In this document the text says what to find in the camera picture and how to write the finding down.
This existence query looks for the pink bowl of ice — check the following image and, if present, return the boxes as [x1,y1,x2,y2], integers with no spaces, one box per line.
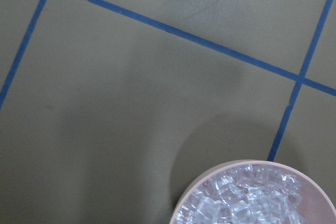
[170,160,335,223]

